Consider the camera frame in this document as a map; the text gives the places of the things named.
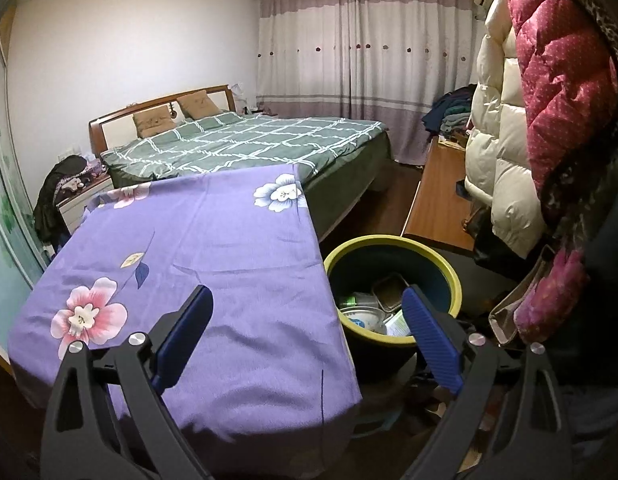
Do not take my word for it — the dark clothes heap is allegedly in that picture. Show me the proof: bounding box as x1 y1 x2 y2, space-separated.
33 155 92 246

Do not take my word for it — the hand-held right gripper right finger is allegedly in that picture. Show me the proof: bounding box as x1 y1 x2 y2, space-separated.
401 285 574 480

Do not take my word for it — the white puffer jacket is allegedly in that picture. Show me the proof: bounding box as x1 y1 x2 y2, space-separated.
464 0 547 261

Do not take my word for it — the green plaid duvet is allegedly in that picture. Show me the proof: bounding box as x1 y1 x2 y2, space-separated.
100 112 390 183

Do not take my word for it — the white paper cup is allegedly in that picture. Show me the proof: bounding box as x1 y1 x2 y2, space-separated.
340 307 387 335

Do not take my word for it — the blue trash bin yellow rim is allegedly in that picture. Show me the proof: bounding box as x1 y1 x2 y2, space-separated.
323 235 462 376

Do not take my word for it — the black bag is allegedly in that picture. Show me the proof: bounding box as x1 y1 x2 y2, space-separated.
471 230 540 286

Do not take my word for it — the beige bag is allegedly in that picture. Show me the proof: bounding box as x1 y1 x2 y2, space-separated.
489 250 554 346

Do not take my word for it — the sliding wardrobe door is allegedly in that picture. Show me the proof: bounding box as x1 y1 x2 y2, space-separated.
0 35 54 361

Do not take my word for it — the white nightstand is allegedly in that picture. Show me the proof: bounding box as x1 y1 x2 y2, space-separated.
56 177 114 236

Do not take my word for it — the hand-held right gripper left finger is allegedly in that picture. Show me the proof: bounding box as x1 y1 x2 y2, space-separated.
39 284 214 480

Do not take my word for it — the wooden desk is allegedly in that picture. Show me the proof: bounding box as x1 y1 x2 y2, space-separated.
401 136 482 258

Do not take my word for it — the brown handbag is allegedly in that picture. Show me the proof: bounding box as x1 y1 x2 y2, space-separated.
466 205 494 236

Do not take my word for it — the brown pillow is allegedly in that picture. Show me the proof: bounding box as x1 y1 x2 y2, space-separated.
133 108 177 137
177 90 222 120

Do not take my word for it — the pile of folded clothes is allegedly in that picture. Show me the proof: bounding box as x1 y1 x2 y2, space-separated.
421 85 477 136

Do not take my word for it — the pink white curtain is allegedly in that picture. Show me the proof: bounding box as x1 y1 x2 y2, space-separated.
253 0 477 166

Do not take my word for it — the wooden bed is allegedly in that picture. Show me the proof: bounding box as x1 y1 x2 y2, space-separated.
89 84 394 241

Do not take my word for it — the pink cloth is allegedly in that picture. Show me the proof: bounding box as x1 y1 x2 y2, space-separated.
514 247 590 346

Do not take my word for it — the red dotted jacket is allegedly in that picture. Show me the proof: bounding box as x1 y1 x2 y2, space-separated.
501 0 618 221

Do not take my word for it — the purple floral tablecloth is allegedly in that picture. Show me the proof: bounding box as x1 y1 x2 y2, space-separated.
8 164 364 461

